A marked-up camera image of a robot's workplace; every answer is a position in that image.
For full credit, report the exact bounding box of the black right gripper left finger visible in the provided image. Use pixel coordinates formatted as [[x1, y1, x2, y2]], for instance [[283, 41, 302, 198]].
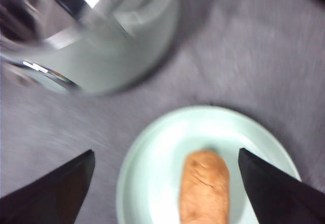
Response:
[[0, 149, 95, 224]]

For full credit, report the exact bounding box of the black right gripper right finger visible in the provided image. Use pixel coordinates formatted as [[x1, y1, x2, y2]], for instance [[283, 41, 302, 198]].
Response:
[[238, 148, 325, 224]]

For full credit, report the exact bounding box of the brown potato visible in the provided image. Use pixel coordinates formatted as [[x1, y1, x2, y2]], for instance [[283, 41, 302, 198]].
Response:
[[179, 150, 231, 224]]

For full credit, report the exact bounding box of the green plate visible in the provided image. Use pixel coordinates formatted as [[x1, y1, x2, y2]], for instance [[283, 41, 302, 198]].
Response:
[[116, 105, 301, 224]]

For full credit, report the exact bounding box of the green electric steamer pot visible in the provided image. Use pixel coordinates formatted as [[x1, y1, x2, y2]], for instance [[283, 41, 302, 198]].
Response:
[[0, 0, 179, 95]]

